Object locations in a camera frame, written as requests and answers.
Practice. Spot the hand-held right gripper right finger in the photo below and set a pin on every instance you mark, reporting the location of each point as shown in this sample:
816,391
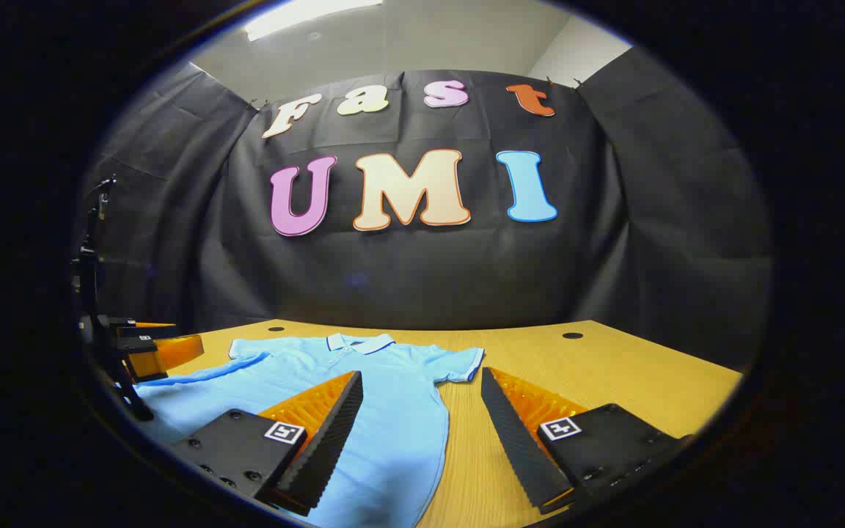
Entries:
514,447

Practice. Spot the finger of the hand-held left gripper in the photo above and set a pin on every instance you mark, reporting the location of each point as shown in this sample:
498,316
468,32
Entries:
166,356
145,328

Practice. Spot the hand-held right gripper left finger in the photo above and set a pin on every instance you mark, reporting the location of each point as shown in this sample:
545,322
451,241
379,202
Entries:
331,440

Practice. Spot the light blue T-shirt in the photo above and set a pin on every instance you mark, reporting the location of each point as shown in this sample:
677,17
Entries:
393,411

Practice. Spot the black backdrop cloth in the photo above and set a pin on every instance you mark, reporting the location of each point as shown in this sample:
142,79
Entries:
430,279

